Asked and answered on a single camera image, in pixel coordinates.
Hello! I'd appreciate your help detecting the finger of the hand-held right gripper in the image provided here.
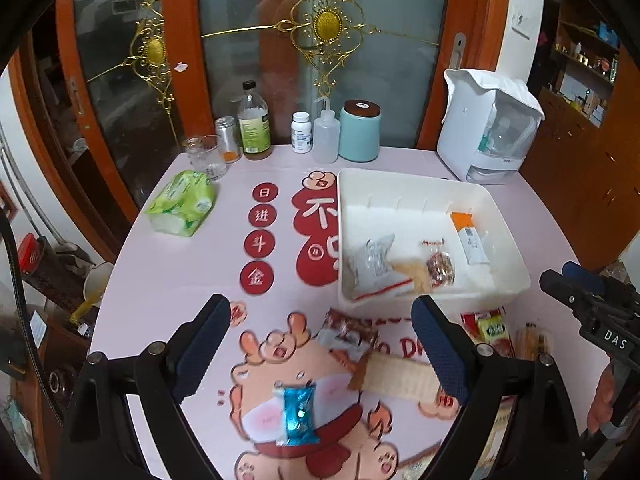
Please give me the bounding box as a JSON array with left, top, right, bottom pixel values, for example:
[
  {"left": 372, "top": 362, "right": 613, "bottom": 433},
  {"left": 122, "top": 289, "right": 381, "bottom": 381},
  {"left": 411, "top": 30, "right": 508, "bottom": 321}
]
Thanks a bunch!
[
  {"left": 562, "top": 260, "right": 640, "bottom": 306},
  {"left": 539, "top": 269, "right": 601, "bottom": 312}
]

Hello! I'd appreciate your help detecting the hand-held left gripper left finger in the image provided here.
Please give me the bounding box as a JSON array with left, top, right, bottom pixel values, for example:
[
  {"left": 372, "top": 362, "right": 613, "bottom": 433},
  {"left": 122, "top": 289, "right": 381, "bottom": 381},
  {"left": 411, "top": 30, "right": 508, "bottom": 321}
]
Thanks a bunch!
[{"left": 60, "top": 294, "right": 232, "bottom": 480}]

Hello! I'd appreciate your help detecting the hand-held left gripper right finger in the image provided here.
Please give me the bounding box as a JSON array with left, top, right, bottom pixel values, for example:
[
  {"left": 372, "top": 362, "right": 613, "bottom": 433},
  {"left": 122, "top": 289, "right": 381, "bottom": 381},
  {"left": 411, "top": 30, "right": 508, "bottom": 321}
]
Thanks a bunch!
[{"left": 411, "top": 294, "right": 583, "bottom": 480}]

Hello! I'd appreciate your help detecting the beige wafer packet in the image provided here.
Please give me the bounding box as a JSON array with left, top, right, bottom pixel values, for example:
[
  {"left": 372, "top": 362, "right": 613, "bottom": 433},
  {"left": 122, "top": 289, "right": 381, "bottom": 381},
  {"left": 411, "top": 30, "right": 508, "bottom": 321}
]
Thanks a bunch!
[{"left": 349, "top": 349, "right": 442, "bottom": 404}]

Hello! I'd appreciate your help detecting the red and yellow snack packet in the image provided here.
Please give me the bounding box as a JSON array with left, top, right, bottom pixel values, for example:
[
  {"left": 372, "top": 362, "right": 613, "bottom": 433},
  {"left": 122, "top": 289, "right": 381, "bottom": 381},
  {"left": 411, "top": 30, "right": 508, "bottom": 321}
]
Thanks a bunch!
[{"left": 462, "top": 310, "right": 516, "bottom": 358}]

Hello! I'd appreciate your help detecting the brown stick snack packet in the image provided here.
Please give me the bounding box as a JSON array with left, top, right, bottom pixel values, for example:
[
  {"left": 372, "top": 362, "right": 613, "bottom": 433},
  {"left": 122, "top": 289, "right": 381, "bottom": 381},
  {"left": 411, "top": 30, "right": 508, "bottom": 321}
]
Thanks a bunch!
[{"left": 515, "top": 322, "right": 551, "bottom": 361}]

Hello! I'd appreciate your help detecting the brown and white snack packet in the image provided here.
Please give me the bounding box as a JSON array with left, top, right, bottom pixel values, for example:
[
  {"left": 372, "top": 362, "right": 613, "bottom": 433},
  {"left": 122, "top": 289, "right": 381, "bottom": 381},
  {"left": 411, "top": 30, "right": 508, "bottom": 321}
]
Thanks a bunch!
[{"left": 320, "top": 310, "right": 379, "bottom": 362}]

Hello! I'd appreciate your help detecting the blue candy packet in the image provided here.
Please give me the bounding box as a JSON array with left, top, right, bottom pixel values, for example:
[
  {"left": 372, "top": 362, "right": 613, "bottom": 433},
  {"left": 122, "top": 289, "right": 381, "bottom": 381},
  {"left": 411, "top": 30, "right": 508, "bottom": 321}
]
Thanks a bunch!
[{"left": 272, "top": 379, "right": 321, "bottom": 447}]

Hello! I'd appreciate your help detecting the white plastic bin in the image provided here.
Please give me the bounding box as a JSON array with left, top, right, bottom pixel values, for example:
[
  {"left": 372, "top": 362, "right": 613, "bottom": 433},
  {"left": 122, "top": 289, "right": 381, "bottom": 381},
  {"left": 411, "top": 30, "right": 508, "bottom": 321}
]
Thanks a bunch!
[{"left": 336, "top": 168, "right": 532, "bottom": 311}]

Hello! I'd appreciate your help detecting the person's right hand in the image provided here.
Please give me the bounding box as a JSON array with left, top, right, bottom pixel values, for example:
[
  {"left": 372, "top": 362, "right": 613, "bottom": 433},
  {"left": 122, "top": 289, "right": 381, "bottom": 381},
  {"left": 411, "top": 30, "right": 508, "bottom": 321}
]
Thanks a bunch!
[{"left": 587, "top": 362, "right": 621, "bottom": 433}]

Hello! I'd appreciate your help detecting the round cookie packet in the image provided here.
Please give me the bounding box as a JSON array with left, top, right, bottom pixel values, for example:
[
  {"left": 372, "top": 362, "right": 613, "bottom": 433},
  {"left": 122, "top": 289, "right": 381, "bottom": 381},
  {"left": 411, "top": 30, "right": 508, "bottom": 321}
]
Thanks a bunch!
[{"left": 425, "top": 252, "right": 457, "bottom": 288}]

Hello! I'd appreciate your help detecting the beige cracker packet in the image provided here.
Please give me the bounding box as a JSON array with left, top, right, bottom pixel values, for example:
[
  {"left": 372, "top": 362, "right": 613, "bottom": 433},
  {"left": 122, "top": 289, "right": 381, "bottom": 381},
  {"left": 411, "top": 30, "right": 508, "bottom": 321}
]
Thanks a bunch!
[{"left": 390, "top": 259, "right": 431, "bottom": 297}]

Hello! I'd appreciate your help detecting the orange and white snack packet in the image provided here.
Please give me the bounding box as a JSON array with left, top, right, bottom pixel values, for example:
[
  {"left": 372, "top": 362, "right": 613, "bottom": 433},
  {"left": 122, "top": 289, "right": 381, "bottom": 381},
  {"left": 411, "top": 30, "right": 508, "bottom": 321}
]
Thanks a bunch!
[{"left": 450, "top": 211, "right": 490, "bottom": 266}]

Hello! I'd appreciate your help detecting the clear white snack packet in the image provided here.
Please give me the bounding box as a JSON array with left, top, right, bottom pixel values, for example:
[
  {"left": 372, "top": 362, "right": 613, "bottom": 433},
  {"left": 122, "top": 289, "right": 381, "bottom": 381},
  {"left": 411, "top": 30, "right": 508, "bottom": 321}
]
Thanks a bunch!
[{"left": 349, "top": 234, "right": 398, "bottom": 292}]

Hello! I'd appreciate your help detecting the yellow scoop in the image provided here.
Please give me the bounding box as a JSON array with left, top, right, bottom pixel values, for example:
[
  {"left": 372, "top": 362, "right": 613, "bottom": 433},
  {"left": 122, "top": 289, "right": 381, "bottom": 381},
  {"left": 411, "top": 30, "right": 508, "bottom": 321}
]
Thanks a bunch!
[{"left": 70, "top": 262, "right": 116, "bottom": 326}]

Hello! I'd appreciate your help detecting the green tissue pack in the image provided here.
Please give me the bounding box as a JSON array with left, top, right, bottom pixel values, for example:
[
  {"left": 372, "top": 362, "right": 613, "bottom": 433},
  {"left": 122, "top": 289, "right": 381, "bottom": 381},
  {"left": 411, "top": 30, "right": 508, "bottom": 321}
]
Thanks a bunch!
[{"left": 145, "top": 170, "right": 217, "bottom": 237}]

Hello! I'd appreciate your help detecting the white water dispenser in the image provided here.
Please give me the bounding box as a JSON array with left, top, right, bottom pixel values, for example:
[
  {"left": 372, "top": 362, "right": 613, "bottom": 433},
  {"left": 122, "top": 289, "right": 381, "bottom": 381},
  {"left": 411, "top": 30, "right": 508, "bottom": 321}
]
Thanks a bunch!
[{"left": 437, "top": 68, "right": 546, "bottom": 186}]

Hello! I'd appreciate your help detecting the clear glass cup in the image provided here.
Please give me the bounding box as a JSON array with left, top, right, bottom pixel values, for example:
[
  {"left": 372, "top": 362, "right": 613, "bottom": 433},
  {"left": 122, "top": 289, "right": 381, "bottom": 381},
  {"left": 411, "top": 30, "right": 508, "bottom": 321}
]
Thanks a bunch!
[{"left": 184, "top": 135, "right": 226, "bottom": 181}]

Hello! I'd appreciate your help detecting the small metal can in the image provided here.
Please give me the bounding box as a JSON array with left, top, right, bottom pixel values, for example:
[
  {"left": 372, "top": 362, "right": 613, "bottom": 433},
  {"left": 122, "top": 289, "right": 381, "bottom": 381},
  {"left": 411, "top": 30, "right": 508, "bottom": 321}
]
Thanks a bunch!
[{"left": 215, "top": 116, "right": 242, "bottom": 163}]

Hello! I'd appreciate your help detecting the wooden shelf unit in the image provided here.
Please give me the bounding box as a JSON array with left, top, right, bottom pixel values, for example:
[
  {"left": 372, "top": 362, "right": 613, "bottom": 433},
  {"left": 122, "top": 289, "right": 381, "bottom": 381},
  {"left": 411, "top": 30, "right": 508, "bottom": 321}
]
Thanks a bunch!
[{"left": 547, "top": 0, "right": 626, "bottom": 128}]

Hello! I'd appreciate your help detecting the glass bottle with green label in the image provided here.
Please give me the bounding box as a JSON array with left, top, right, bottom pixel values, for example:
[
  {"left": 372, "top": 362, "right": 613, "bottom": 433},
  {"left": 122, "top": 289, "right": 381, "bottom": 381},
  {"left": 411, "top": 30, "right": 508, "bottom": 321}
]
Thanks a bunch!
[{"left": 237, "top": 80, "right": 273, "bottom": 161}]

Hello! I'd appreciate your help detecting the teal canister with brown lid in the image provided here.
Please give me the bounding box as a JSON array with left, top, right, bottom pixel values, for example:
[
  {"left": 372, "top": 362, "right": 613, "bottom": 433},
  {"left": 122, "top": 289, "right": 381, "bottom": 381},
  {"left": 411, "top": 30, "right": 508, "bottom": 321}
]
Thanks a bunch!
[{"left": 338, "top": 99, "right": 383, "bottom": 163}]

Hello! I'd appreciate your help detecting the white pill bottle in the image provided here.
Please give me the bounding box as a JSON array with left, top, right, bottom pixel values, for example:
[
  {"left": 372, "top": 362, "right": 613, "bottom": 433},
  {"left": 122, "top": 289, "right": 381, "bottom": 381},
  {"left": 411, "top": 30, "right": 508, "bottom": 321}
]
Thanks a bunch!
[{"left": 291, "top": 111, "right": 314, "bottom": 154}]

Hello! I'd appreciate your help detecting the clear squeeze bottle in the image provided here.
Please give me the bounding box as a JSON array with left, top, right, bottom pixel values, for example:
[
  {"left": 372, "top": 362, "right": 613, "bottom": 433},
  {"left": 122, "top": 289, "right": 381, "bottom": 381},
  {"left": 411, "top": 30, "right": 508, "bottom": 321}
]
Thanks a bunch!
[{"left": 313, "top": 95, "right": 342, "bottom": 164}]

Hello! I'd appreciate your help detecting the black cable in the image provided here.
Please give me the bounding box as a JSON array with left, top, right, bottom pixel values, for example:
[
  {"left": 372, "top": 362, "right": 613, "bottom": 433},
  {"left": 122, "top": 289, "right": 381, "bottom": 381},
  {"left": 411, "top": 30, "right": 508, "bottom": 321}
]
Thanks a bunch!
[{"left": 0, "top": 210, "right": 66, "bottom": 423}]

